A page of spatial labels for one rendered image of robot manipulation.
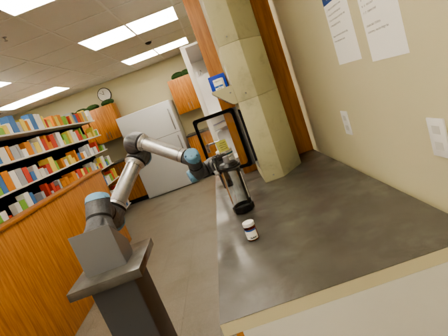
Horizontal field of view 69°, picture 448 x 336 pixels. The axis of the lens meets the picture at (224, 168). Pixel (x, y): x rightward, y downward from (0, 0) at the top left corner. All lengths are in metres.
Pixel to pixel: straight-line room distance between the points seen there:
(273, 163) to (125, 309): 1.03
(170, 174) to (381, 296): 6.15
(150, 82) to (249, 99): 5.79
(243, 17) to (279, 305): 1.45
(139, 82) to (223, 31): 5.80
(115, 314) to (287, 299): 0.93
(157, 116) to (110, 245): 5.38
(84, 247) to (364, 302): 1.11
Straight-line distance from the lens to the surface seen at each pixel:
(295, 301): 0.90
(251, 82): 1.77
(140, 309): 1.60
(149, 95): 7.46
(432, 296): 1.03
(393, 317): 1.01
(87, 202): 1.64
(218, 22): 1.80
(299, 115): 2.20
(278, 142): 1.84
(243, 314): 0.91
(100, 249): 1.54
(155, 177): 6.93
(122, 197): 1.78
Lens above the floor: 1.46
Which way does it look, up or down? 12 degrees down
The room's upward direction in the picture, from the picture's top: 20 degrees counter-clockwise
